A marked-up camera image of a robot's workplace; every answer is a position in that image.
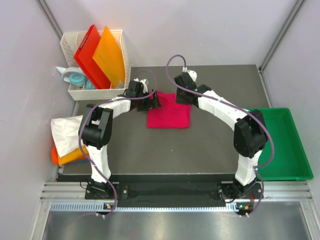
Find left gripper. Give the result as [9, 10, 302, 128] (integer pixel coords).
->
[135, 89, 162, 112]

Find magenta t shirt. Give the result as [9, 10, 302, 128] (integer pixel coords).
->
[146, 91, 192, 129]

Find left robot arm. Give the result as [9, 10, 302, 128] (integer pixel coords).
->
[78, 78, 161, 200]

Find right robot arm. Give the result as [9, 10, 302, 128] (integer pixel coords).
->
[174, 70, 267, 198]

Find orange plastic folder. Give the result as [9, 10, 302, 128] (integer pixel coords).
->
[92, 26, 126, 88]

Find white plastic organizer basket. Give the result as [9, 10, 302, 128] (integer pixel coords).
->
[60, 30, 131, 101]

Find teal white headphones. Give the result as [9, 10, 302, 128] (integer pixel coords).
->
[56, 66, 96, 90]

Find red plastic folder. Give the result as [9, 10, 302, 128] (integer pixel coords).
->
[74, 24, 111, 90]

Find white folded t shirt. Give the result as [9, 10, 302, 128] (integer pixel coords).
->
[50, 115, 83, 157]

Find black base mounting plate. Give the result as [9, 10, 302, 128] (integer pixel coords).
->
[90, 173, 262, 209]

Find green plastic tray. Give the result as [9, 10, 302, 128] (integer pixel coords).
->
[258, 108, 314, 181]

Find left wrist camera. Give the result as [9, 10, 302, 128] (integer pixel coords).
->
[139, 78, 149, 93]

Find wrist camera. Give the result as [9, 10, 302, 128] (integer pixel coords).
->
[182, 66, 198, 82]
[139, 78, 149, 93]

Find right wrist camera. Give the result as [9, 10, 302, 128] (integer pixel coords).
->
[182, 66, 198, 82]

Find white slotted cable duct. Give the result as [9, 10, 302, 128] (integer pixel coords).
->
[49, 201, 253, 213]

